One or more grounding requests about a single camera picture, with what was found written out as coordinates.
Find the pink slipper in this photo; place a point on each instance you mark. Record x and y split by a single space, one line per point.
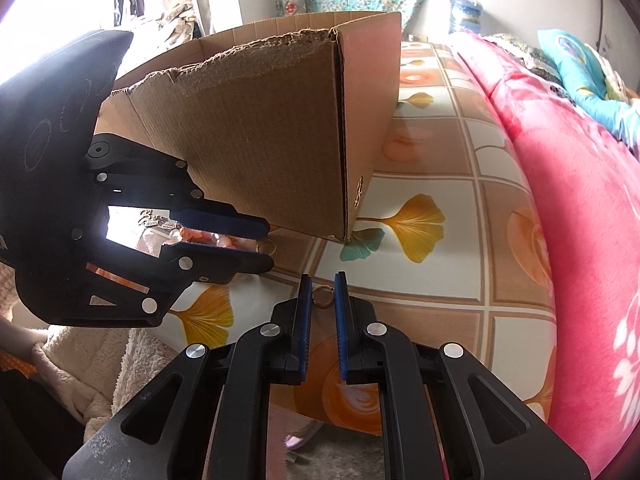
302 437

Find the grey lace-edged cloth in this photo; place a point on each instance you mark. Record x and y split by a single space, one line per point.
525 57

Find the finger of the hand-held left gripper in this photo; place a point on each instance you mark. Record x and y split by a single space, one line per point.
220 220
215 262

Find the person's left forearm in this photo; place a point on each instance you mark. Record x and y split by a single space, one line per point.
12 337

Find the leaf patterned tablecloth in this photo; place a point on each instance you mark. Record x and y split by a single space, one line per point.
450 285

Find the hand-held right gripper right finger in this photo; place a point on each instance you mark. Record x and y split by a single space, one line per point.
341 330

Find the pile of clothes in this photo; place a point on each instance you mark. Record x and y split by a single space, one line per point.
180 17

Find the gold hoop earring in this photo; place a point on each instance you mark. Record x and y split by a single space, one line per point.
260 247
316 305

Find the brown cardboard box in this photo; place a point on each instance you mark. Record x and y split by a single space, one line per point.
260 135

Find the blue floral quilt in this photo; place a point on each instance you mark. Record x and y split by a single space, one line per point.
580 75

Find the small patterned bag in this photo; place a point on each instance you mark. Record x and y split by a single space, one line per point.
291 2

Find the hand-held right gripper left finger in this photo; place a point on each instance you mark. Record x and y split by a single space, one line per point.
304 330

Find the pink floral blanket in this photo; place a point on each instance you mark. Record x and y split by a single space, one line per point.
590 210

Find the blue water jug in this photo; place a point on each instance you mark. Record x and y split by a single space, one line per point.
466 17

